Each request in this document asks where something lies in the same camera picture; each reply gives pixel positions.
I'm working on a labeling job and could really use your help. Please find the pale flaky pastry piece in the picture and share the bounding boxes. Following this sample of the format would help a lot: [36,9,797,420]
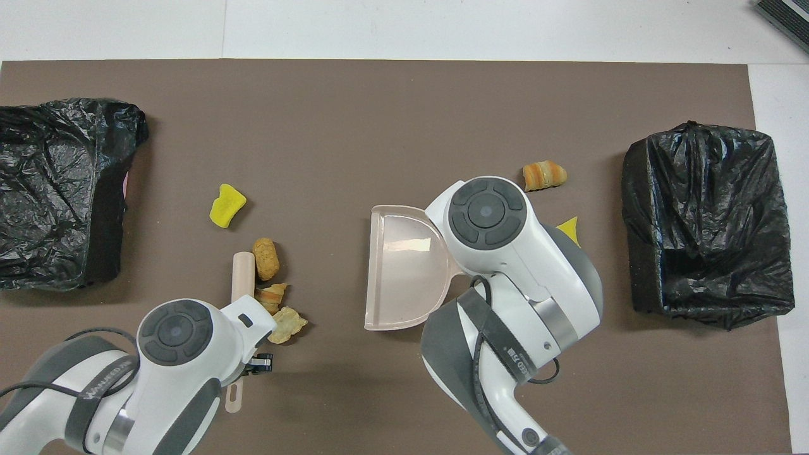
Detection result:
[267,306,309,345]

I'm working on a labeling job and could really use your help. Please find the crusty bread chunk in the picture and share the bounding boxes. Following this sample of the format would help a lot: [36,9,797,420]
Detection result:
[254,282,289,315]

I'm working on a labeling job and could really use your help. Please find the beige hand brush black bristles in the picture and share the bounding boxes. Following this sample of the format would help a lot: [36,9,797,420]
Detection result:
[225,252,256,415]

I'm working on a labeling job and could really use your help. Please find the brown bread roll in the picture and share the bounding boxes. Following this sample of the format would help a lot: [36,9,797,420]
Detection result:
[252,237,281,282]

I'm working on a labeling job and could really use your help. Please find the beige plastic dustpan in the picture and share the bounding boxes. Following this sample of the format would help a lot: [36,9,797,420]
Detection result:
[363,204,465,331]

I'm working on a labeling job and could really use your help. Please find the yellow sponge piece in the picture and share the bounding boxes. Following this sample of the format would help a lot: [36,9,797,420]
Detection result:
[209,183,248,229]
[554,215,581,248]

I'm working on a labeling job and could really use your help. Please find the black bag-lined trash bin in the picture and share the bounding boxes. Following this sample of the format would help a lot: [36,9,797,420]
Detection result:
[621,120,796,331]
[0,97,150,293]

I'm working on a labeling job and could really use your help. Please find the brown table mat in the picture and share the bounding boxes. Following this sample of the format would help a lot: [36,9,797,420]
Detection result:
[0,59,794,455]

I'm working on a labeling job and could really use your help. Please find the striped orange croissant piece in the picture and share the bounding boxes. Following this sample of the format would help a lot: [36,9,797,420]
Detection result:
[522,160,568,193]

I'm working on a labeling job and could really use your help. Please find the dark grey ribbed panel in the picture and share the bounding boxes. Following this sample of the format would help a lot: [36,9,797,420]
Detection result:
[754,0,809,54]

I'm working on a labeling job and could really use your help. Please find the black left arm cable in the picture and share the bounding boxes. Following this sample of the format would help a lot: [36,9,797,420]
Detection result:
[0,327,141,400]

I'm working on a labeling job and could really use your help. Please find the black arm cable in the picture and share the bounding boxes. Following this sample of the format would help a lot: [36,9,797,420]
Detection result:
[0,327,141,400]
[466,275,561,455]

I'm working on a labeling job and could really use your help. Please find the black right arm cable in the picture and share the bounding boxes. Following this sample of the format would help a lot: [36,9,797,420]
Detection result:
[466,275,561,455]

